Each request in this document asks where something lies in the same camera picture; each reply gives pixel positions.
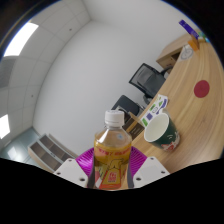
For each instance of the rectangular ceiling light panel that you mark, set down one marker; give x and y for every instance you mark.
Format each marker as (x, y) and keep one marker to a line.
(4, 126)
(20, 40)

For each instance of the black mesh office chair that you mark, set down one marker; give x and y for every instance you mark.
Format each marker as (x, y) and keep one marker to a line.
(148, 80)

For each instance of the white sheet with coloured stickers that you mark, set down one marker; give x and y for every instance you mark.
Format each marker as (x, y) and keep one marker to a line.
(155, 108)

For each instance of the green packet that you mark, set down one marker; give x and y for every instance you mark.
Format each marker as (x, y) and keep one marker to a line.
(203, 35)

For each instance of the grey ceiling air vent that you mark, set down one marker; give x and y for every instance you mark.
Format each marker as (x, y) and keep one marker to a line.
(6, 71)

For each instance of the orange-labelled drink bottle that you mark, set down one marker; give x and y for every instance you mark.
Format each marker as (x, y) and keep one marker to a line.
(111, 156)

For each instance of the purple upright box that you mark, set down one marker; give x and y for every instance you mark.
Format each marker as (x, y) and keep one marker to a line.
(187, 27)

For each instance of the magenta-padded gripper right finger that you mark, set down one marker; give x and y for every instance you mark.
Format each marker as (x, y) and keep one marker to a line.
(150, 171)

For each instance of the flat round red coaster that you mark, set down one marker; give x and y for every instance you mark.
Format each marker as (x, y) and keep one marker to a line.
(202, 89)

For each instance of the dark box with tan side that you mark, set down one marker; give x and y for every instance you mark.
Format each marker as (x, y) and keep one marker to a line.
(134, 128)

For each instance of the wooden side desk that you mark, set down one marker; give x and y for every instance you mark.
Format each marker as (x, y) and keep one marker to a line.
(170, 55)

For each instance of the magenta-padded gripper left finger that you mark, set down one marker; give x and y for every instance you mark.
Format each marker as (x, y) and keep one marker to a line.
(71, 171)

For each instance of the small orange box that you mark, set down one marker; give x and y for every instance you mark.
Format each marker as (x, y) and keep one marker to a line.
(193, 44)

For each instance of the dark padded visitor chair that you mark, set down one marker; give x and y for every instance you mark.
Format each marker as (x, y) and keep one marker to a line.
(128, 104)

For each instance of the green and white mug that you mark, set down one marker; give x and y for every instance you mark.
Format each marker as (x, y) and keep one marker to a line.
(170, 136)

